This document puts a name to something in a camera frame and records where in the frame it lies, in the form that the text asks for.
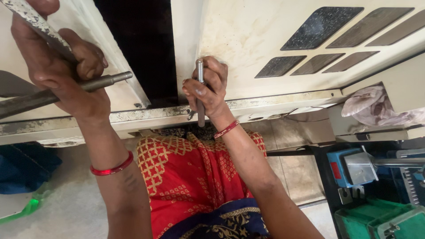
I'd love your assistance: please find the person's left hand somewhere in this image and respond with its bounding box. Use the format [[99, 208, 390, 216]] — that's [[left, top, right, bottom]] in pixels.
[[11, 0, 112, 121]]

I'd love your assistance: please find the person's right hand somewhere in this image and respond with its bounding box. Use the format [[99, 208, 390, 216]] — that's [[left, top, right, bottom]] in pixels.
[[182, 56, 233, 122]]

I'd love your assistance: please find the grey steel lever rod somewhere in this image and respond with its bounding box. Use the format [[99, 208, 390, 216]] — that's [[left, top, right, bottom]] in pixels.
[[0, 71, 133, 120]]

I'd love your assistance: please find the white chipped metal bar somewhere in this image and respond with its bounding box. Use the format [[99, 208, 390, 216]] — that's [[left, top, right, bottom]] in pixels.
[[0, 0, 78, 65]]

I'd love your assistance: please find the short steel pin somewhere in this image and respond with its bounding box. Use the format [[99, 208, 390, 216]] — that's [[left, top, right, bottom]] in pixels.
[[195, 59, 206, 128]]

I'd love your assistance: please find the cream machine door panel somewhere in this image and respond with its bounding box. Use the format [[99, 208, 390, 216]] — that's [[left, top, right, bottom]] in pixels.
[[0, 0, 151, 123]]

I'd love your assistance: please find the wide red bangle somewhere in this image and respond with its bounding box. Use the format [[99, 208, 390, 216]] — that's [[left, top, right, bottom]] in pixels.
[[90, 151, 134, 176]]

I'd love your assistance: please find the dark blue cloth bundle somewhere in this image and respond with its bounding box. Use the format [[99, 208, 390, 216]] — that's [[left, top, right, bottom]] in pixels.
[[0, 142, 63, 195]]

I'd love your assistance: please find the green translucent plastic piece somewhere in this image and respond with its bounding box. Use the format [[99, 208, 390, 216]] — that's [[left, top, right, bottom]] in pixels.
[[0, 190, 51, 224]]

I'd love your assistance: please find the thin red bangle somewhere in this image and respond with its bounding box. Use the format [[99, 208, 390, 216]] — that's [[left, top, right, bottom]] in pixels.
[[213, 120, 240, 139]]

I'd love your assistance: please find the red patterned garment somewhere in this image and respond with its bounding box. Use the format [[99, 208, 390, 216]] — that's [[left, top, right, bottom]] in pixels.
[[136, 124, 270, 239]]

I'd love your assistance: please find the cream machine housing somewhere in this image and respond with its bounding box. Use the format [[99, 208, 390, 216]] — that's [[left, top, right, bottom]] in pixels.
[[0, 0, 425, 146]]

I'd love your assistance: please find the crumpled pink cloth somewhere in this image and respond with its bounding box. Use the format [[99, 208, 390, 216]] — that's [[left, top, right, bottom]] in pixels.
[[341, 84, 425, 127]]

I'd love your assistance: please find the green plastic tray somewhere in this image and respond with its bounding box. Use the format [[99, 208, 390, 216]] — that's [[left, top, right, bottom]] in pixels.
[[334, 199, 425, 239]]

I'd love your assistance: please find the horizontal steel shaft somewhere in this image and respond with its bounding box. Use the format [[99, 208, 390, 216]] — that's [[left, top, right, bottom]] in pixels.
[[372, 157, 425, 168]]

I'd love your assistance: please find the blue switch box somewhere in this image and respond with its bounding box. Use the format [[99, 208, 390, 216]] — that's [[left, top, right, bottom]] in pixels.
[[327, 148, 366, 189]]

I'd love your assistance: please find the shiny metal bracket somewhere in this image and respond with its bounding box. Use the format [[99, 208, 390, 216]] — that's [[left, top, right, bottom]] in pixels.
[[343, 146, 379, 182]]

